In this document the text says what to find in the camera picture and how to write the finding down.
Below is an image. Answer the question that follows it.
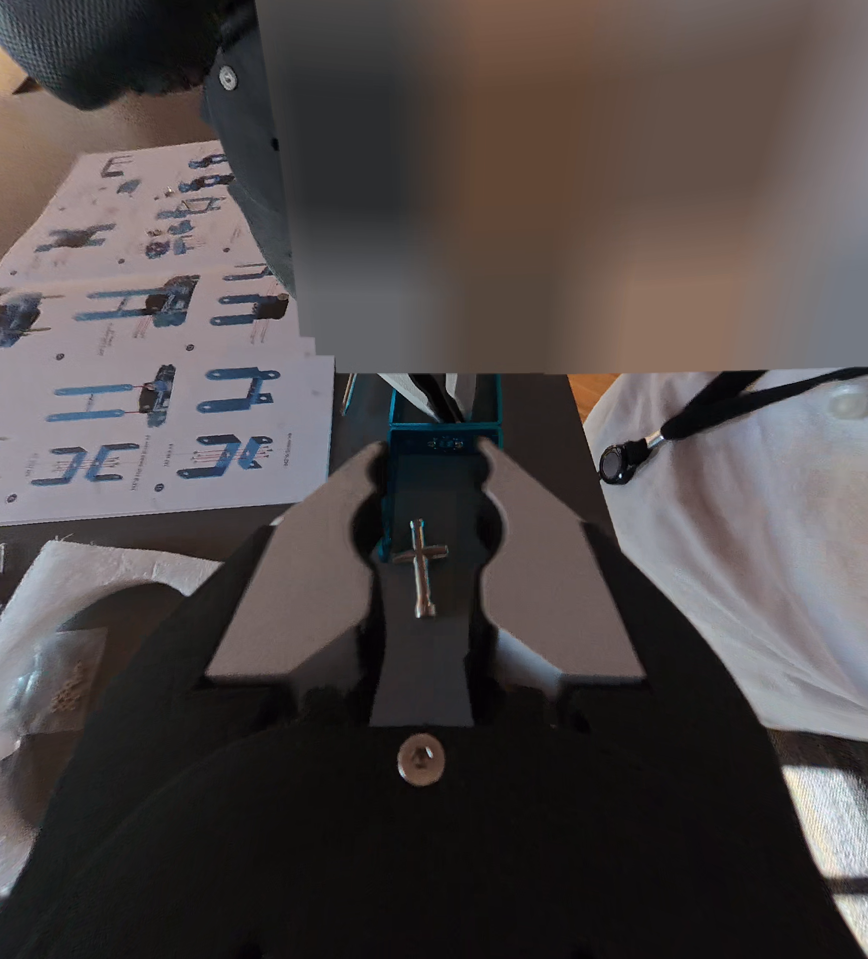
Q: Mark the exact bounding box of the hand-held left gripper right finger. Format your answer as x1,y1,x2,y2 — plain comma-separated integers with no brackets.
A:
473,437,646,701

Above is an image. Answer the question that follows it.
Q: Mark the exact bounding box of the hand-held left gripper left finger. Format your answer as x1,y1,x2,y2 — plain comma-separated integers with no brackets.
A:
205,441,388,684

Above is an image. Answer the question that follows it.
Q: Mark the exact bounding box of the metal cross wrench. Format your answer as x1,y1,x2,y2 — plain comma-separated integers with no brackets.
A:
393,518,449,620

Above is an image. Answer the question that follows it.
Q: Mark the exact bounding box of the printed instruction sheet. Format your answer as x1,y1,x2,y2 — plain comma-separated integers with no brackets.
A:
0,262,317,362
0,150,285,292
0,352,336,530

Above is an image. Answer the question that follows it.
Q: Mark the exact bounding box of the person's white shirt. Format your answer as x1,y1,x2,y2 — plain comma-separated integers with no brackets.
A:
582,367,868,750

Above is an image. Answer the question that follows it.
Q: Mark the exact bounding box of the clear plastic parts bag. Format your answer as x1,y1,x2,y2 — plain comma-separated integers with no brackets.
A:
0,628,110,759

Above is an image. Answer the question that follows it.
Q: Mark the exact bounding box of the white foam packing tray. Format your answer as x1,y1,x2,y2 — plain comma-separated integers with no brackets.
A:
0,539,227,900

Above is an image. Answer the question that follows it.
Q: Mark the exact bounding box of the blue metal bracket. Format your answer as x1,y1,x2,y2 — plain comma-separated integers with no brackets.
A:
380,372,507,564

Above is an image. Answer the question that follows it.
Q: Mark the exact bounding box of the black lanyard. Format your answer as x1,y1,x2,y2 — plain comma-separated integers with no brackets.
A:
599,365,868,485

